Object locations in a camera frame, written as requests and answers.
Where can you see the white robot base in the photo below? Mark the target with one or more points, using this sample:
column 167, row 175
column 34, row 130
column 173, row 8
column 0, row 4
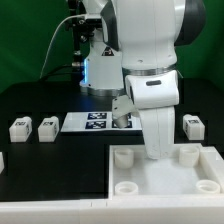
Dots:
column 102, row 68

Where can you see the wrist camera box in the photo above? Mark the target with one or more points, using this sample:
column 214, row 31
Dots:
column 121, row 107

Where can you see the white sheet with markers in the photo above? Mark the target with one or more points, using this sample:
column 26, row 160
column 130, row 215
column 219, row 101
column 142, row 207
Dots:
column 96, row 121

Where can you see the white part at left edge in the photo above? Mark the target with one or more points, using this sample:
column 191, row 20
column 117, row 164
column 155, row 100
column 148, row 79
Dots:
column 1, row 162

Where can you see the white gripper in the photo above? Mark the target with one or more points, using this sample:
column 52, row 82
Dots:
column 154, row 97

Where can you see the white square table top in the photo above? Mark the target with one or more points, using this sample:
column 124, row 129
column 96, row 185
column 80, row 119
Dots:
column 189, row 169

